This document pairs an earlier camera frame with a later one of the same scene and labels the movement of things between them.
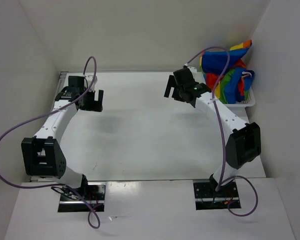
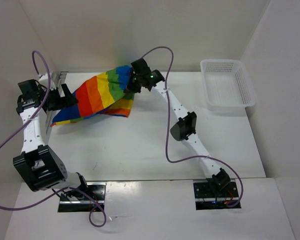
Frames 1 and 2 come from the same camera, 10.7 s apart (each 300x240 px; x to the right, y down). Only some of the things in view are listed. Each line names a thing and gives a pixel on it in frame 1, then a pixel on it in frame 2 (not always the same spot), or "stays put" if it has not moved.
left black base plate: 94,192 stays put
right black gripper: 172,83 -> 130,88
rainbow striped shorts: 232,86 -> 102,93
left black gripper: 95,105 -> 68,100
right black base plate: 206,197 stays put
